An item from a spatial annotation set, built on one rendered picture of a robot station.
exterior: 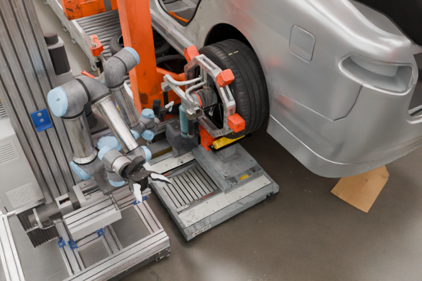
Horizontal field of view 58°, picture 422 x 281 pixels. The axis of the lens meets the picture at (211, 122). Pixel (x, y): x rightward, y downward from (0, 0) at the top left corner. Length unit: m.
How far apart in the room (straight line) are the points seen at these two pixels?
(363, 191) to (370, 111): 1.49
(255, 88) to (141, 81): 0.87
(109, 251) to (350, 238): 1.66
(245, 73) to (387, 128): 0.88
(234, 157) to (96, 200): 1.25
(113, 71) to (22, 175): 0.68
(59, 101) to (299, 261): 1.89
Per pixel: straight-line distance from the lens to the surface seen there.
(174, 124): 3.05
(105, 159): 1.67
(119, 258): 2.56
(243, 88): 2.33
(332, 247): 2.93
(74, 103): 1.72
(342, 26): 1.81
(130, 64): 2.13
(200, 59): 2.47
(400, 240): 3.14
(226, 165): 2.97
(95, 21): 5.09
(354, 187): 3.31
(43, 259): 2.73
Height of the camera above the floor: 2.40
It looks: 41 degrees down
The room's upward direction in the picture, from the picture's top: straight up
